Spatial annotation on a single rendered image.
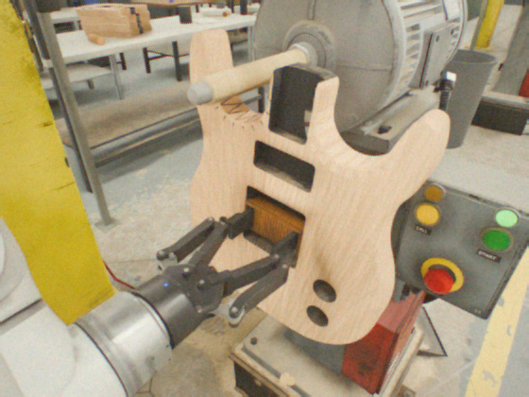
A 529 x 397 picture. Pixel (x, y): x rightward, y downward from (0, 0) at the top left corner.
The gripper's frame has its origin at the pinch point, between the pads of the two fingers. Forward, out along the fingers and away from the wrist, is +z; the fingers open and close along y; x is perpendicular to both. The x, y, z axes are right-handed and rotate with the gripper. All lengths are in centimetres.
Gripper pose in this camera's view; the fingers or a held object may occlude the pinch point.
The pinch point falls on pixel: (269, 229)
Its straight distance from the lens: 51.2
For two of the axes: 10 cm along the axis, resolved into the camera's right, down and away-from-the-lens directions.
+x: 0.7, -8.0, -6.0
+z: 6.3, -4.3, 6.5
